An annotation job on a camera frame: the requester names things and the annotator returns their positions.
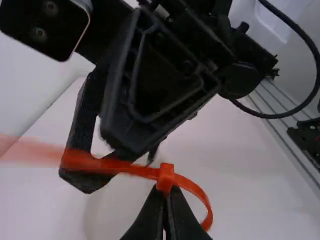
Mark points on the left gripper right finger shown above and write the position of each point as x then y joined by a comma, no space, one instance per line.
182,220

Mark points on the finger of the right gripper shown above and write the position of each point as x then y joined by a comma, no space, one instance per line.
80,135
152,156

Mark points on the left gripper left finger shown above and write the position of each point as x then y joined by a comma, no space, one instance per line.
150,220

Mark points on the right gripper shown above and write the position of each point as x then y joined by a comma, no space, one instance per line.
162,75

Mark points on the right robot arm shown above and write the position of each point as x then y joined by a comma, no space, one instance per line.
240,80

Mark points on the silver rails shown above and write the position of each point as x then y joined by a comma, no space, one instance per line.
280,112

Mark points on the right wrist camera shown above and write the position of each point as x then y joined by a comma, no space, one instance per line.
42,27

